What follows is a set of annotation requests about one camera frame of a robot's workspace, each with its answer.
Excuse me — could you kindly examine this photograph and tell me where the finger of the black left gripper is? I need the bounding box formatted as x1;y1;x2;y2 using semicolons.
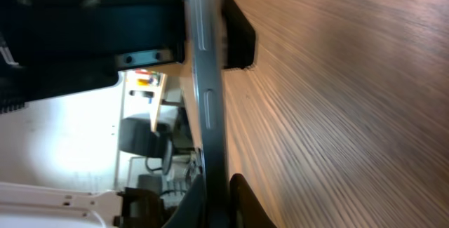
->
222;0;256;69

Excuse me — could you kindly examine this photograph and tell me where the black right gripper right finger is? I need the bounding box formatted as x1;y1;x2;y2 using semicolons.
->
229;173;276;228

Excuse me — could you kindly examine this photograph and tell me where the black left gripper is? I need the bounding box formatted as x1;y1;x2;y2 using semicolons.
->
1;0;185;114

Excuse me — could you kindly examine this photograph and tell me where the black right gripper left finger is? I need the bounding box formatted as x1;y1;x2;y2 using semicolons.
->
163;175;206;228

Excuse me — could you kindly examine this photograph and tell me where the blue screen smartphone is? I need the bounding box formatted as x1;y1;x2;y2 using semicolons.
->
187;0;230;227

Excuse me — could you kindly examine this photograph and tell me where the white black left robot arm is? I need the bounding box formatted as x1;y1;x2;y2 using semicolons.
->
1;0;271;227

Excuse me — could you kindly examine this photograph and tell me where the black office chair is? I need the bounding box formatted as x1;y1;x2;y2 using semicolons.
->
119;117;175;175

